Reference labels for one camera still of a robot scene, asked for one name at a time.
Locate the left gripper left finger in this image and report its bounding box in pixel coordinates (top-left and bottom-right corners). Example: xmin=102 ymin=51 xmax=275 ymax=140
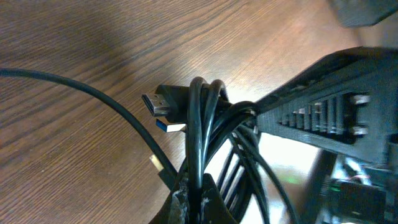
xmin=149 ymin=174 xmax=237 ymax=224

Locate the black HDMI cable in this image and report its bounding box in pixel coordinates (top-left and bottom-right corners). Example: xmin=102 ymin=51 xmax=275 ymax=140
xmin=141 ymin=77 xmax=299 ymax=224

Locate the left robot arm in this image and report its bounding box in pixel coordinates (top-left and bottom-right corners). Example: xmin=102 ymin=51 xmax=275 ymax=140
xmin=142 ymin=47 xmax=397 ymax=223

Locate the thin black USB cable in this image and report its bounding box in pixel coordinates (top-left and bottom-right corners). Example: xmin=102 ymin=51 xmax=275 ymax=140
xmin=0 ymin=67 xmax=178 ymax=190

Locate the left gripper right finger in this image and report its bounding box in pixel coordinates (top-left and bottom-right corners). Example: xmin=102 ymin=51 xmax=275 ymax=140
xmin=257 ymin=47 xmax=397 ymax=164

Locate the black blue-tip USB cable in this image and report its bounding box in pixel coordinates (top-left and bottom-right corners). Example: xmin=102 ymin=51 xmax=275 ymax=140
xmin=155 ymin=102 xmax=271 ymax=224

